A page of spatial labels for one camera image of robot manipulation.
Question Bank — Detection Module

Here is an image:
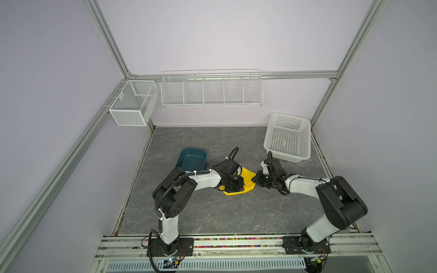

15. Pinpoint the yellow paper napkin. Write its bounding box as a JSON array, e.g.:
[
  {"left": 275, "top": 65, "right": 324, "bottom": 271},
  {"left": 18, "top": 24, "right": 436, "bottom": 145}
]
[{"left": 218, "top": 167, "right": 256, "bottom": 196}]

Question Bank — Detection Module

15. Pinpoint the teal plastic tray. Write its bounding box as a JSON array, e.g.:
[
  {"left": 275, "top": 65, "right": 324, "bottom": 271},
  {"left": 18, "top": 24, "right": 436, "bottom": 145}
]
[{"left": 175, "top": 147, "right": 207, "bottom": 172}]

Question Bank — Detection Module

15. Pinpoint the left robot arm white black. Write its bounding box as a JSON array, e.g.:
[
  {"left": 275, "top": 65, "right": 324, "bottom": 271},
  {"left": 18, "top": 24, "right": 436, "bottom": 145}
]
[{"left": 152, "top": 147, "right": 245, "bottom": 246}]

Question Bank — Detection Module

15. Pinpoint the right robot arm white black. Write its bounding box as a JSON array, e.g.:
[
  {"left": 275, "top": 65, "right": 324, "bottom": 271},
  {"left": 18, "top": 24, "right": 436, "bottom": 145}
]
[{"left": 252, "top": 152, "right": 368, "bottom": 252}]

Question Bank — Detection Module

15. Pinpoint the white plastic perforated basket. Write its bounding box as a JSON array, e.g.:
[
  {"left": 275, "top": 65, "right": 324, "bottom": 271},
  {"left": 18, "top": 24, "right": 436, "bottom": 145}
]
[{"left": 264, "top": 113, "right": 311, "bottom": 163}]

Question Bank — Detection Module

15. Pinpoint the white vent grille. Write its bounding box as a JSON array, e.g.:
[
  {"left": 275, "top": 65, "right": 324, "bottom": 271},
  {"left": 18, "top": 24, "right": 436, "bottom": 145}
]
[{"left": 106, "top": 257, "right": 307, "bottom": 273}]

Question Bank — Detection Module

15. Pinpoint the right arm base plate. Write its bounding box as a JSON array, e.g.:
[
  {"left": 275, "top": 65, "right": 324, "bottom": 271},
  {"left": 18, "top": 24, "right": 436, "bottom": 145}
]
[{"left": 282, "top": 235, "right": 331, "bottom": 254}]

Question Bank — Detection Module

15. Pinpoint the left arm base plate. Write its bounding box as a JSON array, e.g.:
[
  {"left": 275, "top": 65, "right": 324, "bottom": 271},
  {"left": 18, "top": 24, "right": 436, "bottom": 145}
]
[{"left": 147, "top": 237, "right": 194, "bottom": 257}]

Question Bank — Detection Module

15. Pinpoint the white wire wall shelf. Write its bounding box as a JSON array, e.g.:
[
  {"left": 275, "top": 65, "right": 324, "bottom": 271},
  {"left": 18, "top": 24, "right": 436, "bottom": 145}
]
[{"left": 160, "top": 69, "right": 264, "bottom": 107}]

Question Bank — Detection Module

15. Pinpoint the aluminium front rail frame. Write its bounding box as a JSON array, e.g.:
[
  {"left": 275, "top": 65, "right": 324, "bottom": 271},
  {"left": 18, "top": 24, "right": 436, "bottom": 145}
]
[{"left": 90, "top": 232, "right": 391, "bottom": 273}]

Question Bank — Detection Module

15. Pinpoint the white mesh wall box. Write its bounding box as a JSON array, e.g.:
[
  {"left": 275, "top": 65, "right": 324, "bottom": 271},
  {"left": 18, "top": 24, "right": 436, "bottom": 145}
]
[{"left": 109, "top": 80, "right": 159, "bottom": 126}]

